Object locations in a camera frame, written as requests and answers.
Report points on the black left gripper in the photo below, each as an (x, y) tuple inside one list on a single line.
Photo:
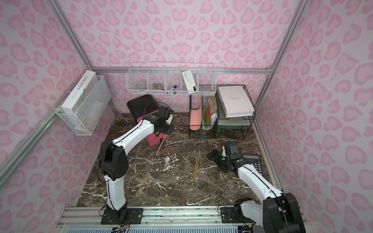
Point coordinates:
[(167, 128)]

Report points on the pink bottom drawer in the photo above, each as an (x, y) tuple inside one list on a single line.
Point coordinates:
[(154, 139)]

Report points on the white box in basket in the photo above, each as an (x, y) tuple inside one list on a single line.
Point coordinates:
[(189, 81)]

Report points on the pink folder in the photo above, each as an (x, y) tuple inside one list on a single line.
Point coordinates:
[(195, 119)]

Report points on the black pink drawer cabinet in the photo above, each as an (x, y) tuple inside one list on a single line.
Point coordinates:
[(141, 106)]

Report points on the black calculator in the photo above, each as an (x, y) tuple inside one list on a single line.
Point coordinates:
[(255, 160)]

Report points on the black wire file rack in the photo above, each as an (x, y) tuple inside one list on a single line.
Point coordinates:
[(196, 101)]

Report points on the white wire wall basket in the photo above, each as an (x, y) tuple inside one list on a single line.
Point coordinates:
[(157, 78)]

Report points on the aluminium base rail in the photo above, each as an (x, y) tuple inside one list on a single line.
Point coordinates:
[(154, 219)]

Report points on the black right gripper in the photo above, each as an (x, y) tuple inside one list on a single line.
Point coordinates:
[(217, 157)]

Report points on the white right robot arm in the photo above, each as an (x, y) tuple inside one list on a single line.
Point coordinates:
[(277, 212)]

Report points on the white side wire basket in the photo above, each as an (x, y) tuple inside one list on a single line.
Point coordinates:
[(85, 120)]

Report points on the black wire paper tray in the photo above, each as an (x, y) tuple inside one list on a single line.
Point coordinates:
[(234, 127)]

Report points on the white book in side basket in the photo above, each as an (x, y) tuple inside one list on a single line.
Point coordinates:
[(80, 92)]

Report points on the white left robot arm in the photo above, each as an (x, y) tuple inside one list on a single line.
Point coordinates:
[(113, 164)]

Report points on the green red booklet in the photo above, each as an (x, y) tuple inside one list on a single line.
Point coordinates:
[(210, 114)]

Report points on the white paper stack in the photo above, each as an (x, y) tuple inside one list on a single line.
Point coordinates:
[(235, 101)]

